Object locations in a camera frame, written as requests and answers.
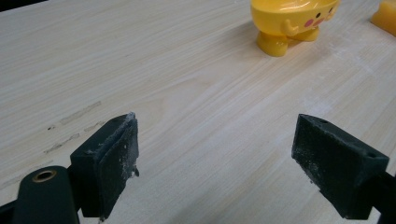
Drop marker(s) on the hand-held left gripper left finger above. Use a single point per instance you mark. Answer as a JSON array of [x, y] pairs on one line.
[[104, 168]]

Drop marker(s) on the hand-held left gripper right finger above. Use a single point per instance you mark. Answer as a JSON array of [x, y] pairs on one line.
[[339, 169]]

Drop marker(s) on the yellow duck toy figure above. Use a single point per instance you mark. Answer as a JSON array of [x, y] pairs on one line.
[[288, 23]]

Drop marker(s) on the yellow toy piece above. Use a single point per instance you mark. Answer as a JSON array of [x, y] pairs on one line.
[[385, 17]]

